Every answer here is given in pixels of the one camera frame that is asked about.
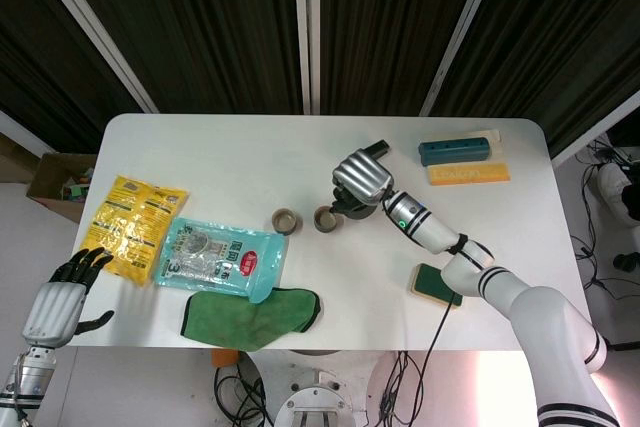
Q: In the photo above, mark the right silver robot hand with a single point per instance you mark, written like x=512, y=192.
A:
x=362, y=174

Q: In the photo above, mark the dark green teacup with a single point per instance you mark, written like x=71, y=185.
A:
x=286, y=222
x=327, y=222

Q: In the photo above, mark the black stapler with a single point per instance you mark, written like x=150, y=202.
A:
x=380, y=148

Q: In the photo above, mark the small black device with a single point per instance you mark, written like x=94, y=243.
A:
x=627, y=261

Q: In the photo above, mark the black teapot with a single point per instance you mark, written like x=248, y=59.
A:
x=362, y=212

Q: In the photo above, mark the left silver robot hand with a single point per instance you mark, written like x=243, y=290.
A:
x=52, y=312

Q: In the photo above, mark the green and yellow sponge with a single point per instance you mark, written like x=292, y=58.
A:
x=427, y=284

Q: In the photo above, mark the orange Lexicon box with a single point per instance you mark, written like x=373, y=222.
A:
x=470, y=174

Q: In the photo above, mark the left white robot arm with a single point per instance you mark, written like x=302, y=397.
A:
x=27, y=382

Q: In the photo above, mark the cardboard box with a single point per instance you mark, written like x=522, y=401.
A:
x=45, y=182

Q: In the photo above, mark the small orange object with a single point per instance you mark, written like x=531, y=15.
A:
x=222, y=358

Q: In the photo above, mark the yellow plastic bag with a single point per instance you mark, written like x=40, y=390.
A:
x=125, y=227

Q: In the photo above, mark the white rounded machine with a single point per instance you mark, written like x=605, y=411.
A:
x=612, y=187

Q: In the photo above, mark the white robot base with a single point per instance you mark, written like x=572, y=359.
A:
x=312, y=397

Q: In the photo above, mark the green microfiber cloth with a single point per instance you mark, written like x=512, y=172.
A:
x=240, y=319

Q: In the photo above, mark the white partition post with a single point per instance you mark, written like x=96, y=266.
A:
x=595, y=133
x=460, y=29
x=306, y=32
x=25, y=133
x=90, y=27

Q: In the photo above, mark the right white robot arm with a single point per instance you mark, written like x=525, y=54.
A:
x=435, y=232

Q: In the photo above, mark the light blue cloth package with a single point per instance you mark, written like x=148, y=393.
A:
x=220, y=257

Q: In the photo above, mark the teal plastic block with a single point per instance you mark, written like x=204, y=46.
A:
x=455, y=151

